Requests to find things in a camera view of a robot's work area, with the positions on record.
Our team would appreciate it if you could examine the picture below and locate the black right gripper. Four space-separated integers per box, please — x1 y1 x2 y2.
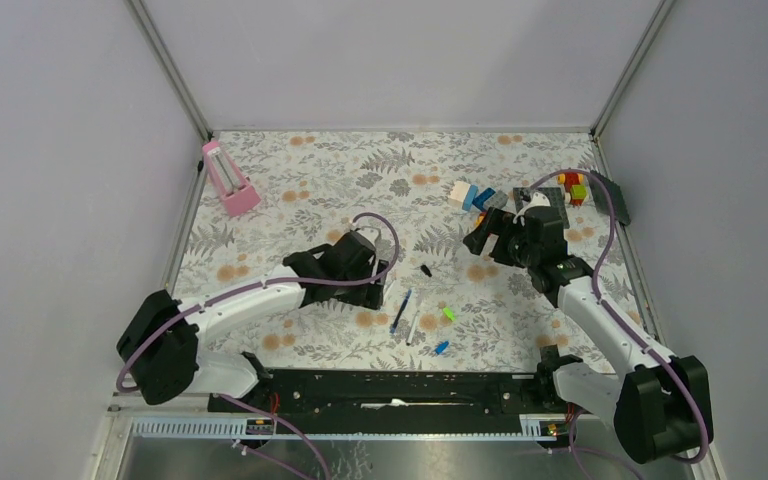
462 207 538 270

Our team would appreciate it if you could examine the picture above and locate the white pen dark tip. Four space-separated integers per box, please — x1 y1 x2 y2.
405 311 421 346

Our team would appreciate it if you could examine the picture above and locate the blue pen cap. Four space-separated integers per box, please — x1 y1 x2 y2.
434 341 450 355

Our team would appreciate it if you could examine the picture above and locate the white pen green tip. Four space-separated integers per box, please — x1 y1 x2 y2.
382 280 399 303

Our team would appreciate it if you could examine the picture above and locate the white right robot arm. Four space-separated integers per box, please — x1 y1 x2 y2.
463 206 713 464

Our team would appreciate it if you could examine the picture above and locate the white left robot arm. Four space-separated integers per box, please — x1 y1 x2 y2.
116 227 389 411

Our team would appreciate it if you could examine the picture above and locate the blue gel pen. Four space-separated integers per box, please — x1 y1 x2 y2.
389 289 413 334

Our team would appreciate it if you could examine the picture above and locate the orange toy car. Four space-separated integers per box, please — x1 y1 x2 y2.
474 212 488 229

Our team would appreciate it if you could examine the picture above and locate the blue toy brick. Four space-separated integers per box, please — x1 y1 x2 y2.
471 188 496 212

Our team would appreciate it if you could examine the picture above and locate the grey toy brick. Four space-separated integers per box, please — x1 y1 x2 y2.
484 191 509 210

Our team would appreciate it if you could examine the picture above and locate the white and blue brick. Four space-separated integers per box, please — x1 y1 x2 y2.
447 181 478 211

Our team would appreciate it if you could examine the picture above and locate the grey lego baseplate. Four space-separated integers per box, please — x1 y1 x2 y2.
512 187 570 229

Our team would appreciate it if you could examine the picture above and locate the red yellow green brick stack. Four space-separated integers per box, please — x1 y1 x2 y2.
556 172 587 207

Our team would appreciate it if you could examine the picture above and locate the floral table mat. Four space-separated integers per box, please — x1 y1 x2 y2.
172 131 611 373

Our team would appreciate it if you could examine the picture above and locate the dark grey lego plate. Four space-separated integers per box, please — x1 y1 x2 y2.
588 170 631 226

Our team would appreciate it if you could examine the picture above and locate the pink metronome box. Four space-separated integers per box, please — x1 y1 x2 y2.
202 140 262 218

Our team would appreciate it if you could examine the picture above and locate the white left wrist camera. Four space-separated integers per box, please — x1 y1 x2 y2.
350 225 381 242

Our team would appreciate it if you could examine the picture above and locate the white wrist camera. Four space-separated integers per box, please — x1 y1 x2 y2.
518 191 551 214
350 225 381 242

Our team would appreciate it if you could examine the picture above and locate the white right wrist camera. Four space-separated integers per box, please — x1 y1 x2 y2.
518 191 551 214

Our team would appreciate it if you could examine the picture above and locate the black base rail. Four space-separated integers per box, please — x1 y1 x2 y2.
242 369 573 431

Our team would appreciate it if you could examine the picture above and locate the white cable duct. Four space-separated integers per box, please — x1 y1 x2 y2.
130 415 561 442

